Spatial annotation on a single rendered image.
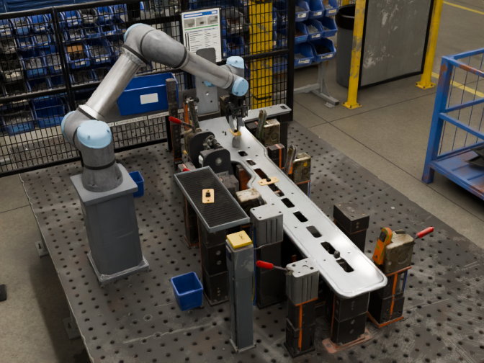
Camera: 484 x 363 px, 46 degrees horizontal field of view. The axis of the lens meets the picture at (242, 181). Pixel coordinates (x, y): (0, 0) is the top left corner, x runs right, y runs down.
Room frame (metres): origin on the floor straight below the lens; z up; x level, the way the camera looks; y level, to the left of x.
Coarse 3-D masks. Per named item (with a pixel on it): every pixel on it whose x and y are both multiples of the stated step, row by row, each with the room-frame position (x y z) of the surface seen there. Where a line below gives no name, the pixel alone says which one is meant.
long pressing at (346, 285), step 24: (216, 120) 2.55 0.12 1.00; (240, 144) 2.29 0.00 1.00; (264, 168) 2.07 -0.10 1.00; (264, 192) 1.88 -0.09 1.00; (288, 192) 1.88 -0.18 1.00; (288, 216) 1.71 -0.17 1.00; (312, 216) 1.71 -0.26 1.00; (312, 240) 1.57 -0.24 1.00; (336, 240) 1.56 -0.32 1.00; (336, 264) 1.43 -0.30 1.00; (360, 264) 1.43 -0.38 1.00; (336, 288) 1.32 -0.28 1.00; (360, 288) 1.32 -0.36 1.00
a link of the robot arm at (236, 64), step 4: (232, 56) 2.41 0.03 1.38; (236, 56) 2.41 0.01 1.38; (228, 60) 2.37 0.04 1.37; (232, 60) 2.36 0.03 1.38; (236, 60) 2.36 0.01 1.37; (240, 60) 2.36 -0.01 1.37; (228, 64) 2.36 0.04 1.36; (232, 64) 2.35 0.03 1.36; (236, 64) 2.35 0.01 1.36; (240, 64) 2.36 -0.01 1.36; (232, 68) 2.34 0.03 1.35; (236, 68) 2.35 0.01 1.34; (240, 68) 2.36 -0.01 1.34; (232, 72) 2.33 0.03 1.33; (236, 72) 2.35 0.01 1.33; (240, 72) 2.36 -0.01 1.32; (240, 76) 2.36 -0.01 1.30
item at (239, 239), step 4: (240, 232) 1.41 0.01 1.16; (244, 232) 1.41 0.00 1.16; (228, 236) 1.39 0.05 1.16; (232, 236) 1.39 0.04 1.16; (236, 236) 1.39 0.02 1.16; (240, 236) 1.39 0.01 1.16; (244, 236) 1.39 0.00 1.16; (228, 240) 1.38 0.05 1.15; (232, 240) 1.37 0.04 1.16; (236, 240) 1.37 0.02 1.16; (240, 240) 1.37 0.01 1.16; (244, 240) 1.37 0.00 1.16; (248, 240) 1.37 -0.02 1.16; (232, 244) 1.36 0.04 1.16; (236, 244) 1.35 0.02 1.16; (240, 244) 1.35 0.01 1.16; (244, 244) 1.36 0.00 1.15; (248, 244) 1.36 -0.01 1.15
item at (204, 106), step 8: (208, 48) 2.65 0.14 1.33; (200, 56) 2.64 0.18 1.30; (208, 56) 2.65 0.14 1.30; (216, 64) 2.66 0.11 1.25; (200, 80) 2.63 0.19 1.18; (200, 88) 2.63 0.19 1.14; (208, 88) 2.65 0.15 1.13; (216, 88) 2.67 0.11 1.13; (200, 96) 2.63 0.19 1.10; (208, 96) 2.65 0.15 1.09; (216, 96) 2.66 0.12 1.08; (200, 104) 2.63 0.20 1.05; (208, 104) 2.65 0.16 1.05; (216, 104) 2.66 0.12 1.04; (200, 112) 2.63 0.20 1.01; (208, 112) 2.65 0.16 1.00
